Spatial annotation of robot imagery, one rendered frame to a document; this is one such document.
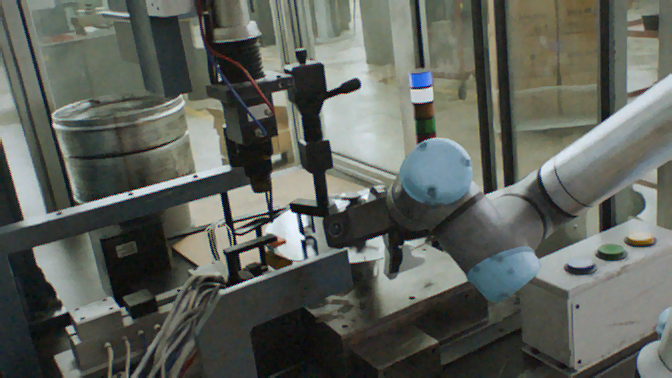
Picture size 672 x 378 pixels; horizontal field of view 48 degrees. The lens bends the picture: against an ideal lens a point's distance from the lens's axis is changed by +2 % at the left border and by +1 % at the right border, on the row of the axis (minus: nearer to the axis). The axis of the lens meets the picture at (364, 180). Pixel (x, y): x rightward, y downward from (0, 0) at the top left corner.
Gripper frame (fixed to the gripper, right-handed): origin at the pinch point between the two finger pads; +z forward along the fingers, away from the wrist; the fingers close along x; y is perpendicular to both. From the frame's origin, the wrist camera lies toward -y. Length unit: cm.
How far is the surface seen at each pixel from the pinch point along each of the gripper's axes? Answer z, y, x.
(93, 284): 66, -54, 15
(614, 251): 1.2, 37.3, -9.4
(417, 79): 23.6, 19.9, 34.2
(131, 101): 75, -40, 62
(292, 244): 14.3, -11.8, 4.5
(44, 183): 94, -68, 50
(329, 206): 8.5, -5.0, 8.4
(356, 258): 5.3, -3.0, -1.5
